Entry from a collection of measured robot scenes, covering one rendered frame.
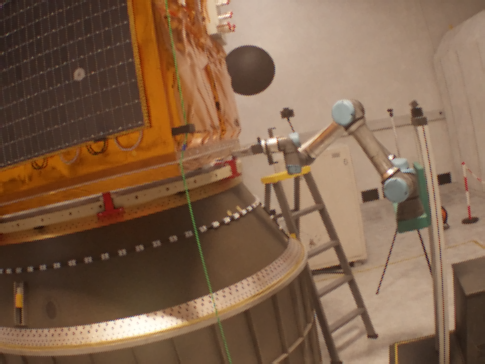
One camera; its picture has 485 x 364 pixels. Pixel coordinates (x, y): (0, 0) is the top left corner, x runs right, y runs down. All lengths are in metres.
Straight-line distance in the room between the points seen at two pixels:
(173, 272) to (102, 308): 0.36
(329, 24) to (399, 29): 1.56
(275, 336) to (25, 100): 1.57
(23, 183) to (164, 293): 0.77
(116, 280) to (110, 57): 0.90
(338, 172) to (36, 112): 4.58
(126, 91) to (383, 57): 8.78
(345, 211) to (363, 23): 5.28
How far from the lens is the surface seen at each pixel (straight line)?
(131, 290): 2.03
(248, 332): 2.21
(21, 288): 2.21
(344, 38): 10.21
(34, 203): 2.06
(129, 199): 2.10
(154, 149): 1.80
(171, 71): 1.84
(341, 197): 6.04
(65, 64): 1.92
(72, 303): 2.07
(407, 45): 10.47
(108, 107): 1.82
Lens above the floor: 1.83
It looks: 5 degrees down
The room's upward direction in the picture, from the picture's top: 12 degrees counter-clockwise
